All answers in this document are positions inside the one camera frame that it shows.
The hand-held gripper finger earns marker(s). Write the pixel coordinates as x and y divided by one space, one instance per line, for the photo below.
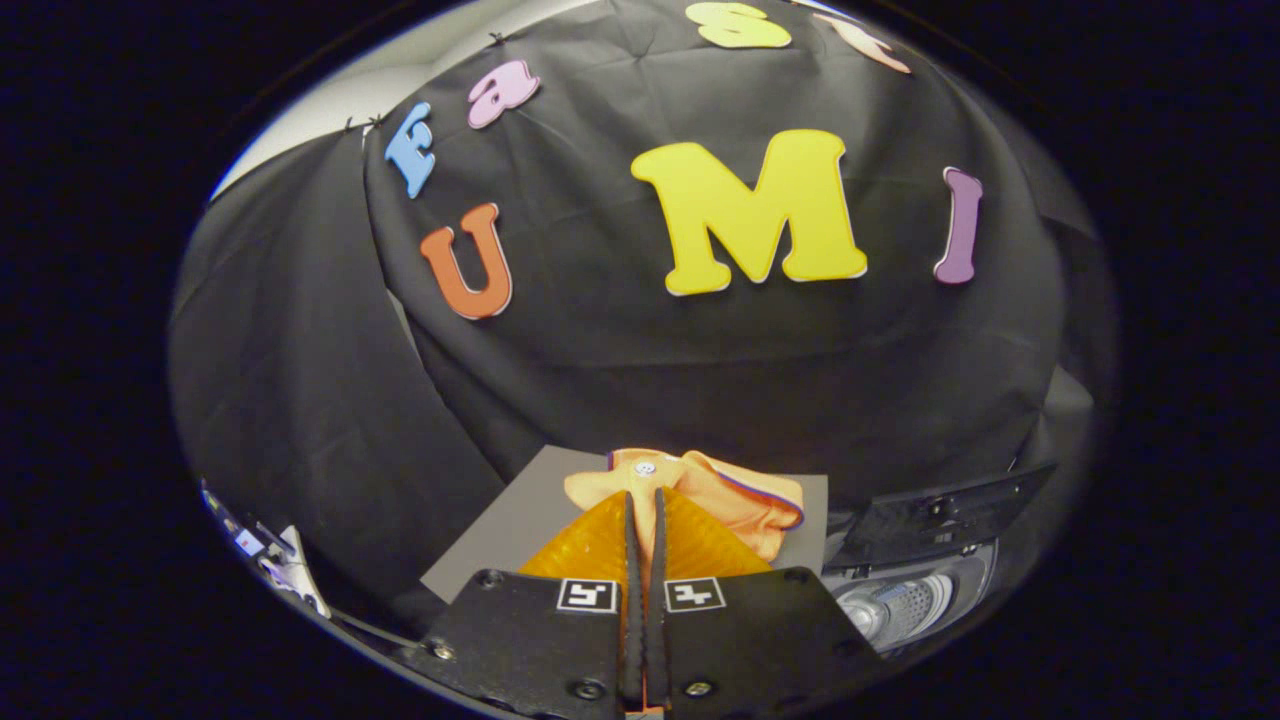
657 620
632 620

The orange yellow shirt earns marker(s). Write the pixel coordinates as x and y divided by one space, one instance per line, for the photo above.
740 500

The dark washing machine lid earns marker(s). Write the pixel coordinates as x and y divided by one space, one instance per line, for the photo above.
930 515

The small dark cabinet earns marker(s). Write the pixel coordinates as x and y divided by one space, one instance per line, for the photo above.
510 530

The white and blue clutter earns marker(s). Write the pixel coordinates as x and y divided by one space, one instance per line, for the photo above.
285 570

